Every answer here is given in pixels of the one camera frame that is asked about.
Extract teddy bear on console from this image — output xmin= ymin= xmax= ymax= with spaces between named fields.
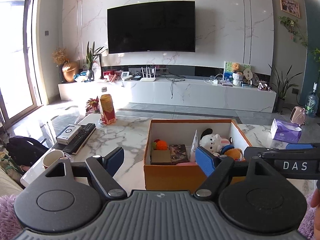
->
xmin=232 ymin=62 xmax=241 ymax=73

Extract framed wall picture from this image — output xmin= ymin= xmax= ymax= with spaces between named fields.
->
xmin=280 ymin=0 xmax=300 ymax=18

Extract black remote keyboard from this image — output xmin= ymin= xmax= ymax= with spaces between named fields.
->
xmin=62 ymin=123 xmax=96 ymax=155

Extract right hand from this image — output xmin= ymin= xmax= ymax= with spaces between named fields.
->
xmin=310 ymin=189 xmax=320 ymax=207

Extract black bag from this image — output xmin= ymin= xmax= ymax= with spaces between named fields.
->
xmin=5 ymin=136 xmax=49 ymax=166

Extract potted plant left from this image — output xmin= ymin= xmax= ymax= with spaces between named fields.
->
xmin=86 ymin=41 xmax=106 ymax=82

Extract pink small heater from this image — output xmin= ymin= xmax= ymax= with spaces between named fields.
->
xmin=290 ymin=106 xmax=306 ymax=126

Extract red yellow carton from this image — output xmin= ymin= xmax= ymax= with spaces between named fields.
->
xmin=99 ymin=94 xmax=116 ymax=125

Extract brown square box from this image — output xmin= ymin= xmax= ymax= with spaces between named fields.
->
xmin=150 ymin=150 xmax=171 ymax=165

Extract white tv console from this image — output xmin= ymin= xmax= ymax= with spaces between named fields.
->
xmin=58 ymin=78 xmax=277 ymax=113

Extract pink leather notebook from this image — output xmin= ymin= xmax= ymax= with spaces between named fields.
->
xmin=176 ymin=162 xmax=198 ymax=166

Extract peach print white can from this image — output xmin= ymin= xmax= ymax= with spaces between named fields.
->
xmin=189 ymin=130 xmax=199 ymax=162

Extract pink striped white plush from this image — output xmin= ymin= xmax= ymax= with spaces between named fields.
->
xmin=199 ymin=128 xmax=233 ymax=156

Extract water bottle jug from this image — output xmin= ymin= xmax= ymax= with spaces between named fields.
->
xmin=305 ymin=83 xmax=319 ymax=117

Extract orange cardboard box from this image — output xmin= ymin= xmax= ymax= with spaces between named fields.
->
xmin=143 ymin=119 xmax=252 ymax=192

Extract wall television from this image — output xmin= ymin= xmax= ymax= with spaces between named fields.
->
xmin=107 ymin=1 xmax=196 ymax=54

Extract hanging green vine plant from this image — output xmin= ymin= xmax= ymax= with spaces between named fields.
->
xmin=278 ymin=16 xmax=319 ymax=63

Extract white wifi router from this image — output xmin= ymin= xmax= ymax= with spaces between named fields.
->
xmin=140 ymin=66 xmax=156 ymax=82

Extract copper vase dried flowers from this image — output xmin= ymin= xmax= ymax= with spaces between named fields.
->
xmin=52 ymin=47 xmax=79 ymax=83

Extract white small device box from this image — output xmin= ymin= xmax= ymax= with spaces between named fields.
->
xmin=56 ymin=125 xmax=82 ymax=145

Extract floor plant right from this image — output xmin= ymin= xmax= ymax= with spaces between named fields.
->
xmin=268 ymin=64 xmax=303 ymax=114

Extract brown bear blue outfit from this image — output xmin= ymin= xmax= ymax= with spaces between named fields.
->
xmin=220 ymin=145 xmax=244 ymax=161

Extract purple fluffy blanket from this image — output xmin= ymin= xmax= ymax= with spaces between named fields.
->
xmin=0 ymin=195 xmax=22 ymax=239

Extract purple tissue pack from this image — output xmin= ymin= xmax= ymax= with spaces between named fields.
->
xmin=270 ymin=119 xmax=302 ymax=143

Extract dark illustrated card box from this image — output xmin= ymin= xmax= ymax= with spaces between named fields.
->
xmin=169 ymin=144 xmax=189 ymax=165

